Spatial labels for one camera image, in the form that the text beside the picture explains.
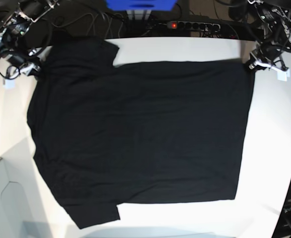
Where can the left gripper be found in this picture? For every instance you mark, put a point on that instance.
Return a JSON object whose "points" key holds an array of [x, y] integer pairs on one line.
{"points": [[257, 62]]}

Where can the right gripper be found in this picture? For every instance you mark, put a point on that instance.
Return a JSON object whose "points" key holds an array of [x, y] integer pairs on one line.
{"points": [[20, 65]]}

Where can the black T-shirt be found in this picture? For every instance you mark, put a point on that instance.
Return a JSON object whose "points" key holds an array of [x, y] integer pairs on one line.
{"points": [[147, 132]]}

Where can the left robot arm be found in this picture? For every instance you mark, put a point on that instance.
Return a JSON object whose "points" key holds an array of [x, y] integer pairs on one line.
{"points": [[275, 15]]}

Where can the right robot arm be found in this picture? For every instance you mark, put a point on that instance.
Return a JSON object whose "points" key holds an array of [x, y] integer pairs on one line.
{"points": [[17, 24]]}

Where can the black power strip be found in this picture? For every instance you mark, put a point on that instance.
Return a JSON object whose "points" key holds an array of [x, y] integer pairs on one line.
{"points": [[194, 26]]}

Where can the blue plastic bin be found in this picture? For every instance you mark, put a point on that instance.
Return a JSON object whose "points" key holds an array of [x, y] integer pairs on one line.
{"points": [[122, 5]]}

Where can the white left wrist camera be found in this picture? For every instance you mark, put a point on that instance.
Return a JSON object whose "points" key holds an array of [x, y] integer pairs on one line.
{"points": [[283, 75]]}

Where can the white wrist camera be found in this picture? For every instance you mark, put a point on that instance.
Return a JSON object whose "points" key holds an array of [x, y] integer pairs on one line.
{"points": [[283, 75], [8, 84]]}

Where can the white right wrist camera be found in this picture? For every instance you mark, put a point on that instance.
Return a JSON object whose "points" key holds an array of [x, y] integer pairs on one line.
{"points": [[8, 84]]}

